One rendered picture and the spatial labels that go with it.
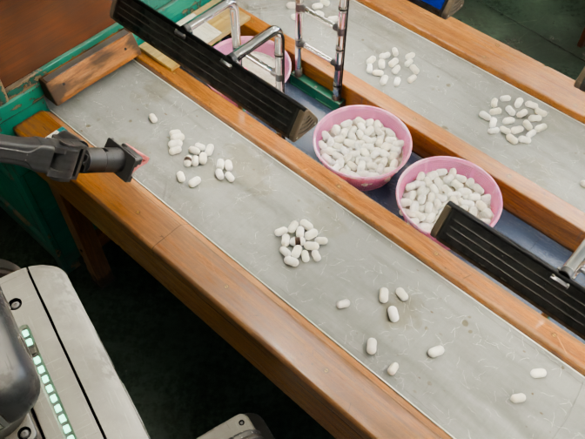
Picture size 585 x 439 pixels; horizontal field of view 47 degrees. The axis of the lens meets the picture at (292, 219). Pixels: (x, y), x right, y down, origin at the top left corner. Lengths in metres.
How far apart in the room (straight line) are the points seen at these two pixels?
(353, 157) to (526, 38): 1.86
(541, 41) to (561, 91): 1.46
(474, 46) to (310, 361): 1.15
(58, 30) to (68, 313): 1.27
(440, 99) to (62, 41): 1.07
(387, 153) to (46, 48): 0.96
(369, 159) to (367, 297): 0.42
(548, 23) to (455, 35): 1.51
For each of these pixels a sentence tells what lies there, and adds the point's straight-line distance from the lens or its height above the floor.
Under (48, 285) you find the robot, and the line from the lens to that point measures 0.80.
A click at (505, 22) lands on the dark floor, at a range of 3.60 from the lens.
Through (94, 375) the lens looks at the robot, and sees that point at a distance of 0.73.
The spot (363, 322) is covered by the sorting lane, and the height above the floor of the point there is 0.74.
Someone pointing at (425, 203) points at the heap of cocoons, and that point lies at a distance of 1.76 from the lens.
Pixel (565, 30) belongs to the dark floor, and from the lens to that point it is 3.65.
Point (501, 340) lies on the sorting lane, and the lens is 1.58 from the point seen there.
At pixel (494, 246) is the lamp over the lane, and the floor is 1.10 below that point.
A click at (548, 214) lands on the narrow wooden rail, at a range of 1.80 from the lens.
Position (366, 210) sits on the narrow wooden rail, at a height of 0.76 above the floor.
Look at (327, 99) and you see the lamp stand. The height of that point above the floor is 0.70.
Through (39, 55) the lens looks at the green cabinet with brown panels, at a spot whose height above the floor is 0.91.
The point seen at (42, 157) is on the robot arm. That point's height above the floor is 1.07.
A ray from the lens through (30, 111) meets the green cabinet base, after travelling 2.01.
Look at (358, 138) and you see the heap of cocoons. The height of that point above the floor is 0.72.
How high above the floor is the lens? 2.09
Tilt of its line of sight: 54 degrees down
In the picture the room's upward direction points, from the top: straight up
